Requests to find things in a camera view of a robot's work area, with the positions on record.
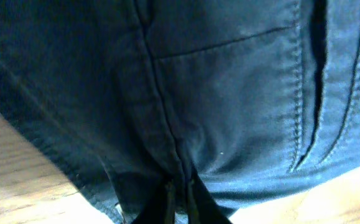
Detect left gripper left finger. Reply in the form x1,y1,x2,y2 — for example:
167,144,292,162
132,182,176,224

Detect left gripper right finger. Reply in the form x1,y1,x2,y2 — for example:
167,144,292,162
187,169,231,224

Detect navy blue shorts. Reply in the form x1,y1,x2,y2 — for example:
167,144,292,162
0,0,360,223

